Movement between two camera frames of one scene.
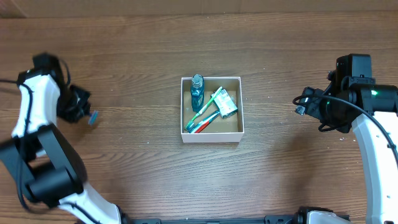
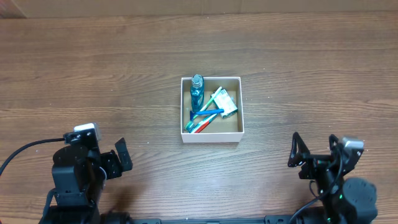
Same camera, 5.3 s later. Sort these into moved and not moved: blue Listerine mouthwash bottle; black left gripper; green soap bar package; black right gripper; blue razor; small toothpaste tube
Moved: black right gripper; black left gripper; blue razor
Not moved: green soap bar package; small toothpaste tube; blue Listerine mouthwash bottle
